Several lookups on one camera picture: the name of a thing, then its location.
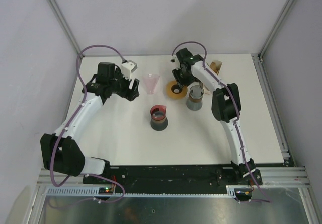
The aluminium frame rail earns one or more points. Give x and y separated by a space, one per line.
268 176

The coffee filter box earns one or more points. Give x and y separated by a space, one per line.
216 66

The grey glass carafe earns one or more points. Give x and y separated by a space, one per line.
194 101

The grey slotted cable duct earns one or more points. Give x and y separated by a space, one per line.
98 192

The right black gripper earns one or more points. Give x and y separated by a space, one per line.
180 81

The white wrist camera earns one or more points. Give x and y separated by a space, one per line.
173 59
128 68

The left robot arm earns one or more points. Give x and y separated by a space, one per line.
60 151

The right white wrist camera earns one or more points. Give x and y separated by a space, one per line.
173 59

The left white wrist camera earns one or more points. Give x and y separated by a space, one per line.
128 68

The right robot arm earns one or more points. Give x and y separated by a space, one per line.
226 106

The wooden dripper ring holder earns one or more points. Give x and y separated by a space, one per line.
174 92

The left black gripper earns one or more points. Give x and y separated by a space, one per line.
128 93

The red-rimmed glass carafe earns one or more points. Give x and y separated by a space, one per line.
158 121

